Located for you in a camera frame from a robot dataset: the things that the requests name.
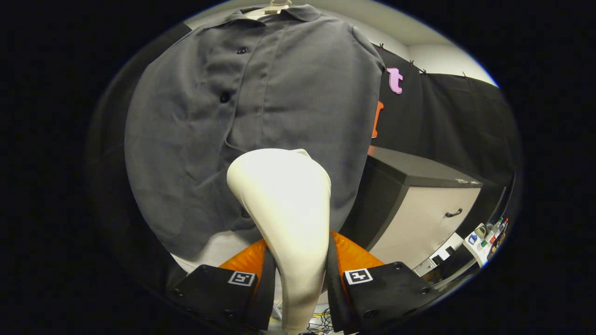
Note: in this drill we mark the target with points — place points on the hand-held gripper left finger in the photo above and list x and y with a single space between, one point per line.
214 293

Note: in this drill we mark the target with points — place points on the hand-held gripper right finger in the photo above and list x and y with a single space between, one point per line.
391 291

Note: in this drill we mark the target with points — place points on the grey button shirt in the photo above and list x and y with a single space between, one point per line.
186 139

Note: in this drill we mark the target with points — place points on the white mannequin torso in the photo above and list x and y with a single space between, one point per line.
219 249

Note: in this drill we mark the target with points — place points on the grey cabinet with black top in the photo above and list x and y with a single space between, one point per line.
419 218

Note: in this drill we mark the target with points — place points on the red cap bottle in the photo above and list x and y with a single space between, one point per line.
502 224

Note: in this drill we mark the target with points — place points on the black backdrop cloth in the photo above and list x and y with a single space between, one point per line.
456 121

